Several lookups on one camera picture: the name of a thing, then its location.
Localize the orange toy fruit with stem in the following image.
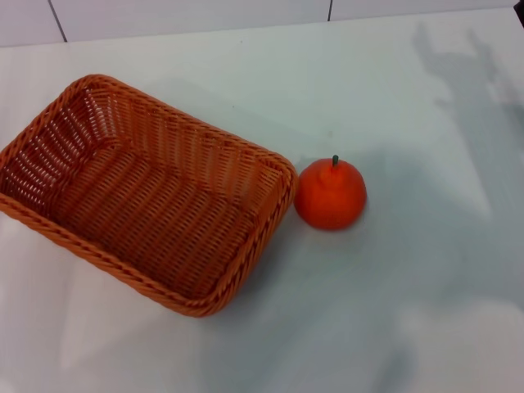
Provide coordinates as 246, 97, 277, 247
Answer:
293, 154, 368, 231

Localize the orange woven plastic basket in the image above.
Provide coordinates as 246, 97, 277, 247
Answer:
0, 73, 298, 318

